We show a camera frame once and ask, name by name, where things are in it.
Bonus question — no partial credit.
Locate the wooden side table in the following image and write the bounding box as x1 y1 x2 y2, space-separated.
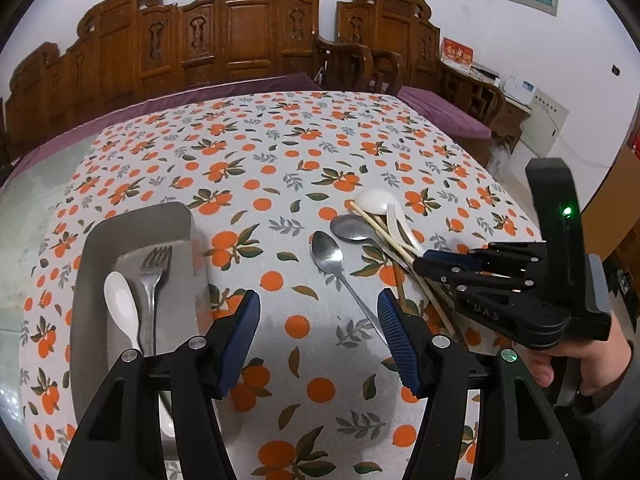
440 57 532 156

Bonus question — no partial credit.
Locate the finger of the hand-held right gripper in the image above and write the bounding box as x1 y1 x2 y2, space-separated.
412 258 545 307
422 241 548 273

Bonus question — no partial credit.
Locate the metal tray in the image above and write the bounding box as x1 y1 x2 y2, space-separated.
69 201 246 466

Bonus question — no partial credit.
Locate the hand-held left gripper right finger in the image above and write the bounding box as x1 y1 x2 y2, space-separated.
376 287 583 480

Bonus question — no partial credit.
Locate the person's right hand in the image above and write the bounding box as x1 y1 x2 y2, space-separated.
527 312 635 402

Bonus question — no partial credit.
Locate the carved wooden bench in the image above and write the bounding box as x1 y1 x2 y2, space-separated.
0 0 373 161

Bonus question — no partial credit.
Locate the metal fork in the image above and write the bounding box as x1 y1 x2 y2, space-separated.
136 246 173 356

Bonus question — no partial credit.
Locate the white wall box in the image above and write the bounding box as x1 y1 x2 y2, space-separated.
522 92 571 158

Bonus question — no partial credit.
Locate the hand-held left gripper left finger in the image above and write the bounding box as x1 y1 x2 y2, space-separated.
57 289 262 480

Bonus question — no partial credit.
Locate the metal spoon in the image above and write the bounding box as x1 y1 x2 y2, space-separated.
310 231 388 343
330 214 401 261

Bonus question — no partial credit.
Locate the white plastic fork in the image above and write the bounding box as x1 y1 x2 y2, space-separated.
386 203 427 258

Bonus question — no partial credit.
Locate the person's right forearm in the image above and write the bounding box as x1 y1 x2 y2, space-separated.
552 355 640 480

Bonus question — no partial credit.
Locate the orange print tablecloth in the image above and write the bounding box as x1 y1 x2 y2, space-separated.
20 91 548 480

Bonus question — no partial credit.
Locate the carved wooden armchair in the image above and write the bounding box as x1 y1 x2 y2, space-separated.
336 0 506 128

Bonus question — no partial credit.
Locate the white cable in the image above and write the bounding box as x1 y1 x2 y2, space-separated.
520 137 613 170

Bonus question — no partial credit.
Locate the red box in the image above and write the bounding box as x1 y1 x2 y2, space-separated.
440 37 473 66

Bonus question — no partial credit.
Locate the white box blue print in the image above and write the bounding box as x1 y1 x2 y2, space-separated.
502 77 536 106

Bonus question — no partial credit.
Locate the white spoon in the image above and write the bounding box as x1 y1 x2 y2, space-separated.
103 271 142 352
354 188 396 217

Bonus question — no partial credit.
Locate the long purple seat cushion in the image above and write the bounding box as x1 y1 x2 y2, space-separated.
10 72 326 181

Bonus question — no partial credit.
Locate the small purple seat cushion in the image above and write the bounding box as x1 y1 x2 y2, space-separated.
397 85 493 141

